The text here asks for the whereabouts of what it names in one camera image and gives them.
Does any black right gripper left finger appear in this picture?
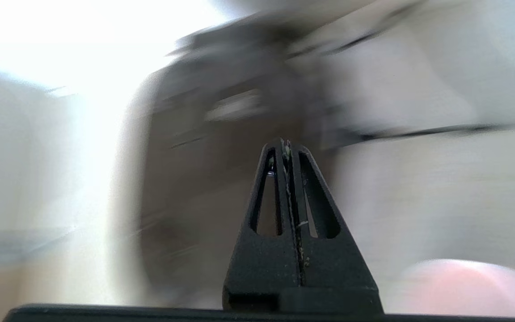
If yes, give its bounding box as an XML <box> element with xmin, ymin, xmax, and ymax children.
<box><xmin>222</xmin><ymin>139</ymin><xmax>304</xmax><ymax>312</ymax></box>

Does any black power cord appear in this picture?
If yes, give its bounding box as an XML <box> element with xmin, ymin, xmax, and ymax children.
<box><xmin>325</xmin><ymin>122</ymin><xmax>515</xmax><ymax>146</ymax></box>

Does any black rice cooker base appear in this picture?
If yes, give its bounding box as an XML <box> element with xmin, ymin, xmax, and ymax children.
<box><xmin>114</xmin><ymin>9</ymin><xmax>347</xmax><ymax>298</ymax></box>

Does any pink bowl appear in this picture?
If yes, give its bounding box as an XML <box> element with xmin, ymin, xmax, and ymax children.
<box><xmin>385</xmin><ymin>258</ymin><xmax>515</xmax><ymax>316</ymax></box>

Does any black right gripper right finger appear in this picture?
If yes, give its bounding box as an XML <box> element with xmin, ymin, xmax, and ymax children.
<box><xmin>288</xmin><ymin>142</ymin><xmax>384</xmax><ymax>314</ymax></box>

